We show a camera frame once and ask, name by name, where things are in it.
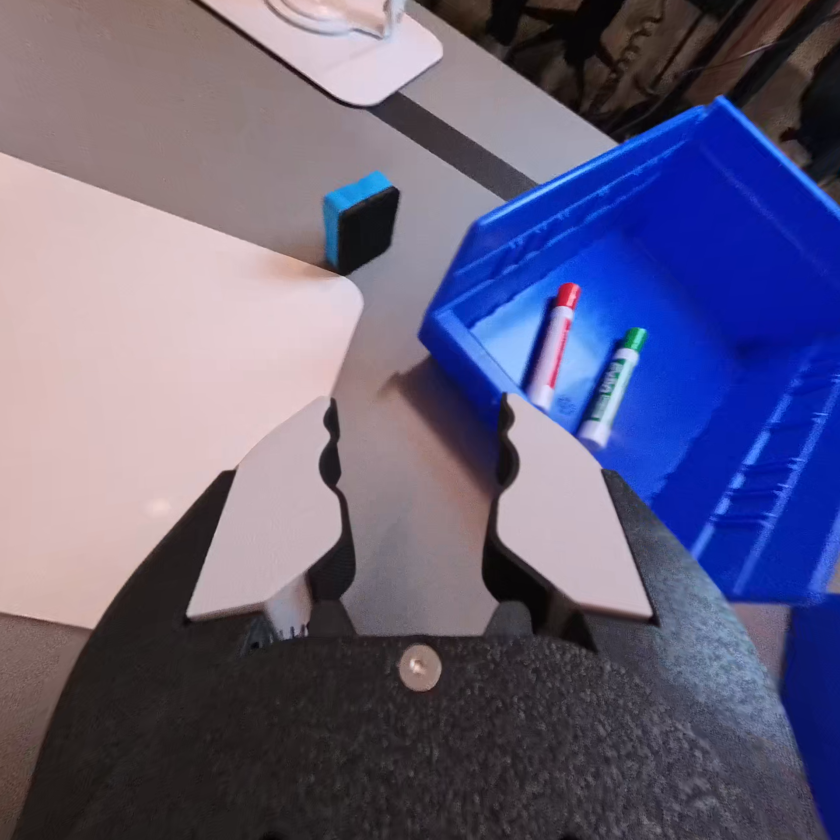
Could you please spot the white stand with round base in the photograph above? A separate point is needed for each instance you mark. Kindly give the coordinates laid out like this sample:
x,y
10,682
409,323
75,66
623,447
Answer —
x,y
328,20

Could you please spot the blue whiteboard eraser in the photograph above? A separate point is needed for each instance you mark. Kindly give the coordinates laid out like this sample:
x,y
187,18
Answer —
x,y
361,217

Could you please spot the small blue storage bin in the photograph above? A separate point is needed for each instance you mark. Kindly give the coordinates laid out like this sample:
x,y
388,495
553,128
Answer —
x,y
814,722

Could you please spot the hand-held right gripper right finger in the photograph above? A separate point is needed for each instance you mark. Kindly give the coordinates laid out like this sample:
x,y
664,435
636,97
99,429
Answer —
x,y
571,538

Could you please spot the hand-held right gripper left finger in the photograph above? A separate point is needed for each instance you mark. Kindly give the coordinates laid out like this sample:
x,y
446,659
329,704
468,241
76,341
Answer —
x,y
269,538

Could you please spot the red whiteboard marker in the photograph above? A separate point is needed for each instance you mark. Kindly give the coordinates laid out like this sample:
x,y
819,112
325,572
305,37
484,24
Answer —
x,y
551,355

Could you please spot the green whiteboard marker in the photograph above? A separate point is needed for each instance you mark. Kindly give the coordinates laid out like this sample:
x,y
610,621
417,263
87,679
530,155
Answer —
x,y
607,400

